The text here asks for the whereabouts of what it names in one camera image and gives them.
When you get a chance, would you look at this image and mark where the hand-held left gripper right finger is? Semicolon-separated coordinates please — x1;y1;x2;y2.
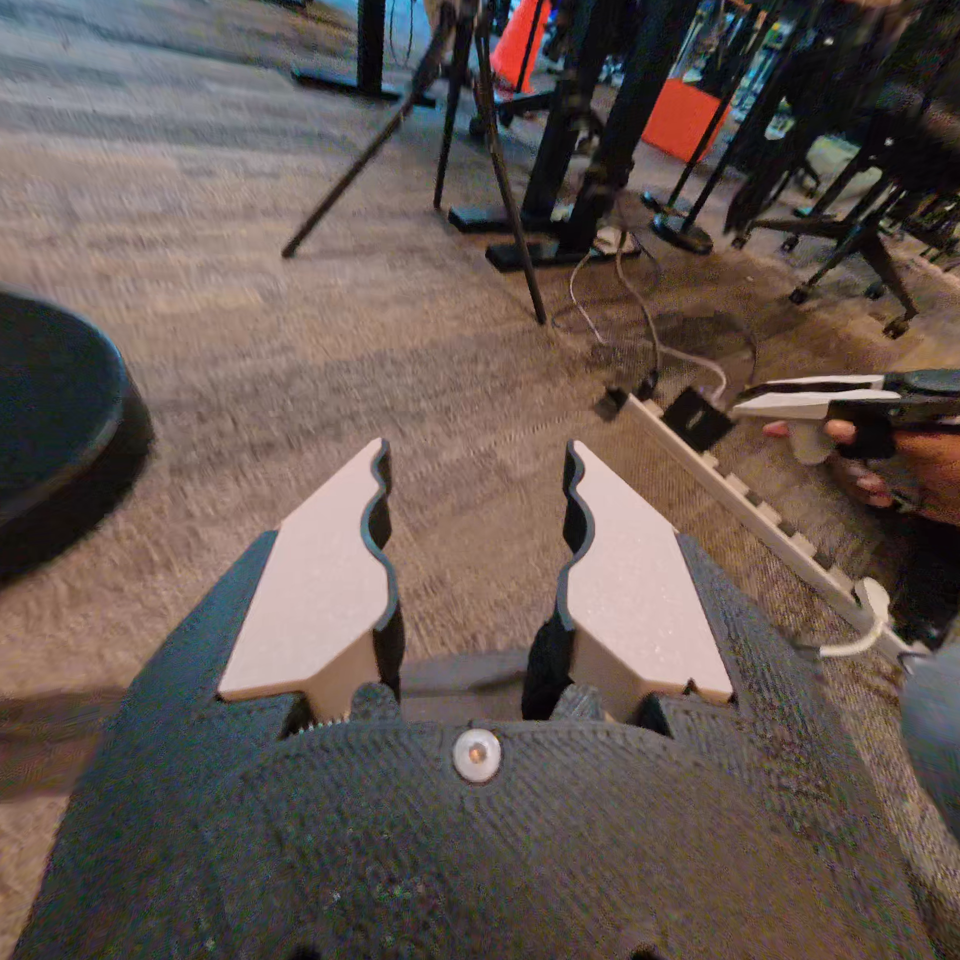
553;438;736;725

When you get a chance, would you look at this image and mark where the grey floor cable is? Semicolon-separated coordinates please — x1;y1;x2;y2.
551;228;760;410

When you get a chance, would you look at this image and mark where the black round-base stand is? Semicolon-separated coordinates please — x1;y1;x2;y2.
0;288;155;582

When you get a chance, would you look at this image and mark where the orange box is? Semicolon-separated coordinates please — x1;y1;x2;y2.
641;78;735;164

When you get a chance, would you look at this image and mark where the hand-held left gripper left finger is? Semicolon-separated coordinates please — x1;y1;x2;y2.
216;438;406;725

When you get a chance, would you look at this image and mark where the black office chair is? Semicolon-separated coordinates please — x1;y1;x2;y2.
731;45;960;339

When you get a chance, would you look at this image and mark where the black plug adapter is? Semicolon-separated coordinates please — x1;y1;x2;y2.
663;386;738;455

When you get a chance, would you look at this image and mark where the white plug cable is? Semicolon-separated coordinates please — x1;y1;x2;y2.
795;576;895;663

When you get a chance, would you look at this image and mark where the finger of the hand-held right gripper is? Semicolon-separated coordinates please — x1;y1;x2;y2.
729;388;900;423
738;373;888;399

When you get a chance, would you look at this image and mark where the black tripod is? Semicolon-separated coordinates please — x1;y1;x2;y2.
281;0;549;327

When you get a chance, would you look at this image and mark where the white power strip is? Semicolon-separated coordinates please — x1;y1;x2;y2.
600;390;931;665

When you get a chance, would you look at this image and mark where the black desk leg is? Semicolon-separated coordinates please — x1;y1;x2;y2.
291;0;438;106
486;0;714;273
448;0;601;234

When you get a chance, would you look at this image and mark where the person's right hand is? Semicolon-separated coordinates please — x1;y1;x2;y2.
763;420;960;526

